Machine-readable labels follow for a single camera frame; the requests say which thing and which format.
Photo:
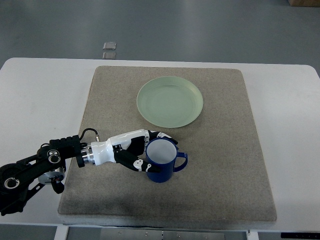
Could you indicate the upper metal floor plate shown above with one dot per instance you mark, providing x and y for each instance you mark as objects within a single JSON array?
[{"x": 109, "y": 46}]

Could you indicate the light green plate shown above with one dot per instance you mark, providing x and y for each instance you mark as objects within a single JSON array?
[{"x": 169, "y": 102}]

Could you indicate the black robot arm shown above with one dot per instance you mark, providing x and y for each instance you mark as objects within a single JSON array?
[{"x": 21, "y": 180}]

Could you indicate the beige felt mat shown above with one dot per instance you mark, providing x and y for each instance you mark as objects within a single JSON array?
[{"x": 224, "y": 182}]

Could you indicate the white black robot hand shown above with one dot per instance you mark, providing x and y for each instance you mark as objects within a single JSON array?
[{"x": 126, "y": 149}]

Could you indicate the cardboard box corner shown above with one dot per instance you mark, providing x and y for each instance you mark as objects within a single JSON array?
[{"x": 304, "y": 3}]

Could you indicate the blue enamel cup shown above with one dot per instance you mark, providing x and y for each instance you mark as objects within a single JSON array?
[{"x": 164, "y": 153}]

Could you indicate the white table frame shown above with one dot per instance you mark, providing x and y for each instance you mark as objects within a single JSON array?
[{"x": 62, "y": 233}]

